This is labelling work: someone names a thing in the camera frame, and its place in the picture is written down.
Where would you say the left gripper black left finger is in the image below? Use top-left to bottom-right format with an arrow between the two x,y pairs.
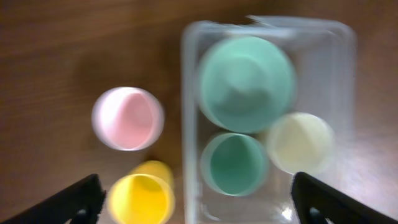
2,174 -> 106,224

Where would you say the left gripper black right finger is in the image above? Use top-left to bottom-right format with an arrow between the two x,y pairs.
290,172 -> 397,224

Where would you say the white plastic cup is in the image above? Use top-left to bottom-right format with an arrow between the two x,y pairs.
265,112 -> 336,175

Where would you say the yellow plastic cup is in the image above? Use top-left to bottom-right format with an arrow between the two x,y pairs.
107,161 -> 175,224

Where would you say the green plastic cup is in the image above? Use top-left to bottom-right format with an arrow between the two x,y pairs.
200,133 -> 269,197

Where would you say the pink plastic cup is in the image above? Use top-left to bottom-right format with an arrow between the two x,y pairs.
91,86 -> 165,151

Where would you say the clear plastic storage container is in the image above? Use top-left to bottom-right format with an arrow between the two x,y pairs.
180,14 -> 358,224

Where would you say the green plastic bowl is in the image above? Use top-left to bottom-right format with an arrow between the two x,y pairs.
197,36 -> 297,133

